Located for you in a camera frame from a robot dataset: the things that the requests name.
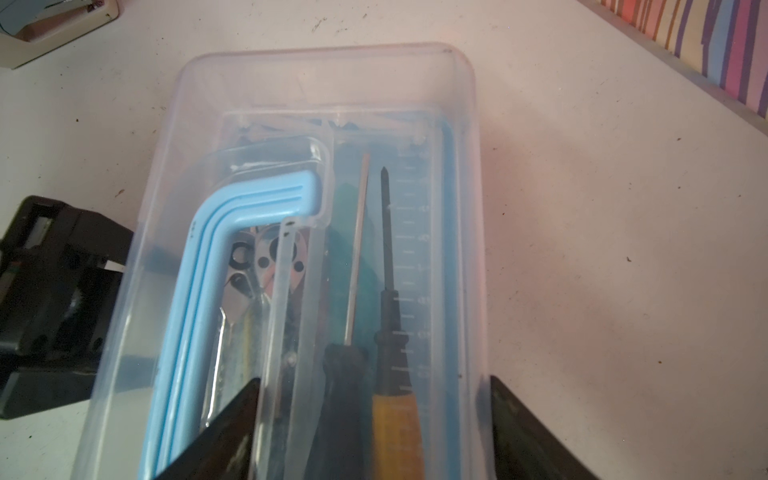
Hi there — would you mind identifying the small yellow handle screwdriver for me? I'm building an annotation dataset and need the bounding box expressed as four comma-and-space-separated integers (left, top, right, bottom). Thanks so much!
372, 168, 425, 479

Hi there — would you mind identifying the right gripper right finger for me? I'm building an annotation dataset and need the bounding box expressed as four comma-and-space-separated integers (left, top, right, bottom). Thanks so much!
490, 376, 597, 480

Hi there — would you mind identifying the screwdriver black orange handle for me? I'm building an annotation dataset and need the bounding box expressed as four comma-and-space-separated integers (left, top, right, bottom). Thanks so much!
306, 153, 370, 479

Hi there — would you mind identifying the ratchet wrench dark handle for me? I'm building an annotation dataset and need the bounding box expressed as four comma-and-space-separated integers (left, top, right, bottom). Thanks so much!
250, 223, 308, 366

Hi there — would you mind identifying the small yellow black utility knife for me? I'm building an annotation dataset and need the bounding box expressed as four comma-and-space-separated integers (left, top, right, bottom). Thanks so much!
204, 230, 264, 423

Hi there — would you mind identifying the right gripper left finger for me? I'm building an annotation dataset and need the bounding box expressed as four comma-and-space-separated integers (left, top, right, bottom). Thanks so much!
156, 378, 261, 480

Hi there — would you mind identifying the light blue plastic tool box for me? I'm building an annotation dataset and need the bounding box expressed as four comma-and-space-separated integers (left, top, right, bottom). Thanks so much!
72, 43, 494, 479

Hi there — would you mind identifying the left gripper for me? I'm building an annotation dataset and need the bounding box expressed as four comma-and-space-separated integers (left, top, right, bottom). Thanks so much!
1, 196, 133, 419

